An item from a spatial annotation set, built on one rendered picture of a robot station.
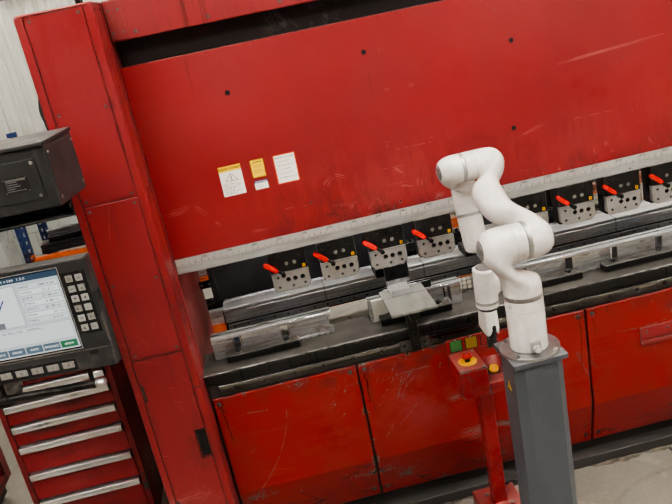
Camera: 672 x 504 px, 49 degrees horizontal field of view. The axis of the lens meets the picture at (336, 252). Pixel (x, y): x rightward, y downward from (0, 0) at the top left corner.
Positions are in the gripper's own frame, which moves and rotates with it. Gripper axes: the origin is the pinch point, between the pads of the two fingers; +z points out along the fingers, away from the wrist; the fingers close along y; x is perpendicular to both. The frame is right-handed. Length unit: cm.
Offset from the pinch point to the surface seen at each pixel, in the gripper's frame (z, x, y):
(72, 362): -45, -140, 23
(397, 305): -13.8, -29.7, -19.6
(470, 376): 8.4, -11.4, 6.2
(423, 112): -81, -4, -41
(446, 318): -0.8, -10.3, -22.7
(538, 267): -6.8, 34.6, -34.8
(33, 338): -55, -149, 20
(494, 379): 13.6, -1.9, 4.6
